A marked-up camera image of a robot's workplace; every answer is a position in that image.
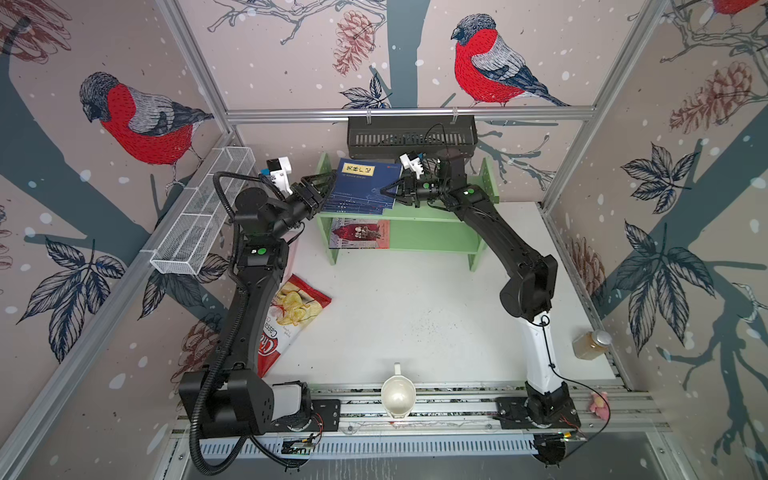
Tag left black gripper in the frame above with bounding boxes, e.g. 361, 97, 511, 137
270, 173, 337, 243

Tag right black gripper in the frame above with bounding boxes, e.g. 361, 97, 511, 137
384, 172, 453, 208

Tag pink red illustrated book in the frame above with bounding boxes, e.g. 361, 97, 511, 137
329, 218, 390, 250

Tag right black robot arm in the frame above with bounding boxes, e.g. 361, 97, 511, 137
381, 154, 562, 397

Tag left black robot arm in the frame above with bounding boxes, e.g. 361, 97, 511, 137
179, 171, 336, 440

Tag black hanging slotted basket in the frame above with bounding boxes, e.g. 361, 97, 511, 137
347, 115, 478, 160

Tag green wooden two-tier shelf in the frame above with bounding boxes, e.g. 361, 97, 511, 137
314, 152, 501, 274

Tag red snack bag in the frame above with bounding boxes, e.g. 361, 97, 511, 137
257, 274, 332, 378

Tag white ceramic pitcher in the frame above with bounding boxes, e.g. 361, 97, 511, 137
380, 362, 417, 420

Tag amber bottle white cap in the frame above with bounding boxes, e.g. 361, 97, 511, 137
572, 330, 612, 360

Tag small circuit board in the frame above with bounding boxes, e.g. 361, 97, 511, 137
280, 438, 316, 458

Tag pink small toy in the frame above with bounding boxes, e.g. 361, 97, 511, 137
588, 392, 611, 421

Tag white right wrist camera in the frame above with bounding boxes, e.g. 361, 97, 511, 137
399, 154, 424, 180

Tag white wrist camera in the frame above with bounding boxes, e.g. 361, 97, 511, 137
399, 154, 424, 180
262, 156, 293, 196

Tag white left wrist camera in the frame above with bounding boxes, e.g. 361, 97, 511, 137
262, 156, 293, 196

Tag white wire mesh tray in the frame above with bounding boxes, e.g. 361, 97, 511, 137
150, 146, 255, 275

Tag right black thin cable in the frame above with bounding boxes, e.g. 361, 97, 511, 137
536, 314, 613, 448

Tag aluminium mounting rail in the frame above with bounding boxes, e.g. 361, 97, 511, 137
311, 383, 671, 435

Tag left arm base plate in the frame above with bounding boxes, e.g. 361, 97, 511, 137
287, 399, 341, 433

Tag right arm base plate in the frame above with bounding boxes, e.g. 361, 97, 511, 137
493, 397, 581, 430

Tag left black corrugated cable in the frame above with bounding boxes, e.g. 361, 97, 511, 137
188, 170, 313, 477

